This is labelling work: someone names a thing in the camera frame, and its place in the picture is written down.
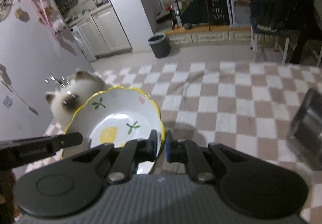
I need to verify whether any white kitchen cabinet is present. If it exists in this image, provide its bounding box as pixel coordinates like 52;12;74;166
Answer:
69;4;132;62

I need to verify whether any pink ribbon with white pompom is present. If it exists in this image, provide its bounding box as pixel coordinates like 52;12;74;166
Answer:
25;0;66;36

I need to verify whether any white box with teal label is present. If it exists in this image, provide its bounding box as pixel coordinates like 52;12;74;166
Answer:
223;0;252;28

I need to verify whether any white cat-shaped ceramic jar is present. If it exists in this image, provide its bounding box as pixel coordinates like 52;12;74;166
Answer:
45;68;108;130

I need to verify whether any brown white checkered tablecloth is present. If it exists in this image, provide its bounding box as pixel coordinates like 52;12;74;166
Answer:
25;62;322;224

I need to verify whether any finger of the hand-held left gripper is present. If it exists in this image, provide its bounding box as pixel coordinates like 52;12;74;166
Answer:
52;132;83;151

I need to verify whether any small metal ornament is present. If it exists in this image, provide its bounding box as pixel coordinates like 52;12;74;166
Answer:
45;73;73;89

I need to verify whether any grey trash bin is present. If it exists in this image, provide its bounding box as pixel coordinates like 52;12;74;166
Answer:
148;33;171;58

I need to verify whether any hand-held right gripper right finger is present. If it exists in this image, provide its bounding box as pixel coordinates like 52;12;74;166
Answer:
165;130;254;184

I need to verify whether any dark chair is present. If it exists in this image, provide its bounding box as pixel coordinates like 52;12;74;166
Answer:
248;0;315;63

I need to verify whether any lemon print yellow-rimmed bowl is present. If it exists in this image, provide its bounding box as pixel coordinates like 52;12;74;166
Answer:
62;86;166;175

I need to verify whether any rectangular steel container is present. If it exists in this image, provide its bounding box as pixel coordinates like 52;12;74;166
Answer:
289;88;322;161

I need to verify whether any black letter board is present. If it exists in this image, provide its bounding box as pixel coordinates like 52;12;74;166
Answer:
176;0;230;27

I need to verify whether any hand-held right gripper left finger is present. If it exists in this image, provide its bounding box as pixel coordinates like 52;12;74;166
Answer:
59;130;161;184

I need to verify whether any low wooden-topped bench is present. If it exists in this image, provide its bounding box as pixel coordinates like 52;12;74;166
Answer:
166;25;252;44

